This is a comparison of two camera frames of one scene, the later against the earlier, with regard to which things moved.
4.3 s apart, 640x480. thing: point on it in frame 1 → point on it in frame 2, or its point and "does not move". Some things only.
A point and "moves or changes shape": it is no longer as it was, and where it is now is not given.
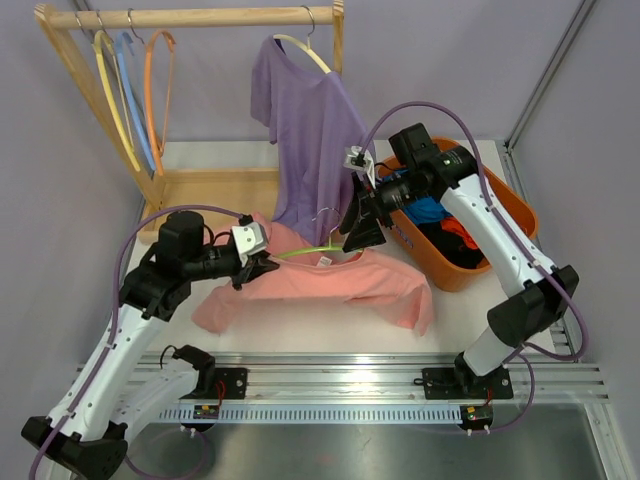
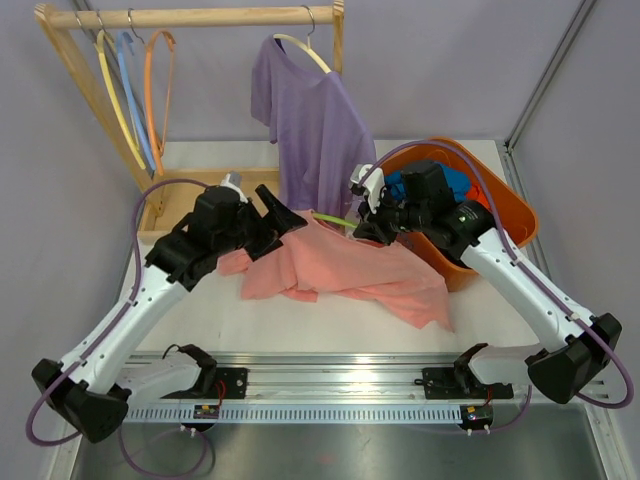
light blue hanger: (123, 42) does not move
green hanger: (328, 248) moves or changes shape
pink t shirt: (298, 269) moves or changes shape
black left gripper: (253, 267) → (277, 222)
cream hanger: (308, 46) does not move
